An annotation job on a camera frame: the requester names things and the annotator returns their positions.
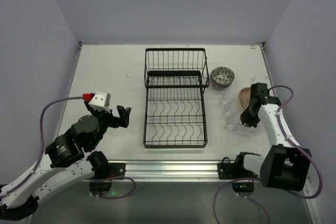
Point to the brown textured bowl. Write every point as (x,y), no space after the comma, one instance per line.
(244,97)

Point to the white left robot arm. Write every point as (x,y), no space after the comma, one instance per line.
(70,158)

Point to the black floral patterned bowl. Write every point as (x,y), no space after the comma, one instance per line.
(223,75)

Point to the aluminium mounting rail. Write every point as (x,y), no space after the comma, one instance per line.
(171,171)

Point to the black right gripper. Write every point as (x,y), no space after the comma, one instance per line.
(250,115)

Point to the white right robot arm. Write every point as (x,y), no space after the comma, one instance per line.
(284,166)

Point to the clear drinking glass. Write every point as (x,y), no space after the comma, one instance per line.
(246,131)
(230,109)
(232,123)
(227,98)

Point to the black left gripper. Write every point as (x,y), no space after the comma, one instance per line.
(111,118)

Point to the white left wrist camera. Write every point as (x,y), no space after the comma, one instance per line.
(100,101)

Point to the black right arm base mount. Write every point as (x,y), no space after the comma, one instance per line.
(231,170)

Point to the black wire dish rack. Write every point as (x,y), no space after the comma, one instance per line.
(175,80)

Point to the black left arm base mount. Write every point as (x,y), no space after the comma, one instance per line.
(103,188)

